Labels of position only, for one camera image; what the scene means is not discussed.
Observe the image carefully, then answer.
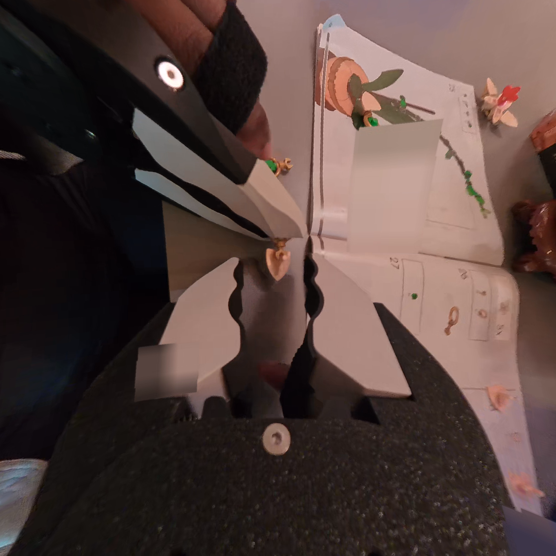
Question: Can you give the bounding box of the open instruction booklet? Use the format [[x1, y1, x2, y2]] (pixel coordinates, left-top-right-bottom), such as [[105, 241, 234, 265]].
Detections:
[[305, 13, 546, 520]]

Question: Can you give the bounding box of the person's left hand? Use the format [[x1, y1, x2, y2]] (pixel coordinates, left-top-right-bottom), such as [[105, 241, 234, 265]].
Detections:
[[129, 0, 273, 160]]

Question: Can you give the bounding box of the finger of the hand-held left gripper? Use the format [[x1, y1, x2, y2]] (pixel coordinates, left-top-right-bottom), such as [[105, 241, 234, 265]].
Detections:
[[131, 108, 310, 239], [134, 169, 269, 239]]

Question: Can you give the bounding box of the pale grey cloth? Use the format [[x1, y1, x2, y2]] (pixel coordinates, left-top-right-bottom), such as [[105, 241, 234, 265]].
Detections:
[[0, 458, 49, 556]]

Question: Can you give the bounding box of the black orchid set box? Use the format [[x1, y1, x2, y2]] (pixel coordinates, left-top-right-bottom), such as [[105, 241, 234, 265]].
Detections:
[[528, 109, 556, 198]]

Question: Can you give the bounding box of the tan brick flower red centre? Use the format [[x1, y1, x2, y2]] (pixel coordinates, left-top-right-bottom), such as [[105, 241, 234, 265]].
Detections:
[[479, 76, 522, 128]]

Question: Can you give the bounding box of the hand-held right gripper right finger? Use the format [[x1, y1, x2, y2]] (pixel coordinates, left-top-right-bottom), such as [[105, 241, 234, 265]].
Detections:
[[280, 254, 413, 418]]

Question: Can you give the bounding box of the tan shield-shaped brick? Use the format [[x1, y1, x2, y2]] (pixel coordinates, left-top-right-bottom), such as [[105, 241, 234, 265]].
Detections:
[[265, 248, 291, 281]]

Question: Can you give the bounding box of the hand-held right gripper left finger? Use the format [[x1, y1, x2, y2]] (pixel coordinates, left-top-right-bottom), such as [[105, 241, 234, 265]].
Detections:
[[160, 256, 246, 405]]

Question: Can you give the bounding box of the brown brick pot base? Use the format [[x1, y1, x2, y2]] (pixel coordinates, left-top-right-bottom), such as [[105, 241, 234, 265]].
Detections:
[[509, 199, 556, 275]]

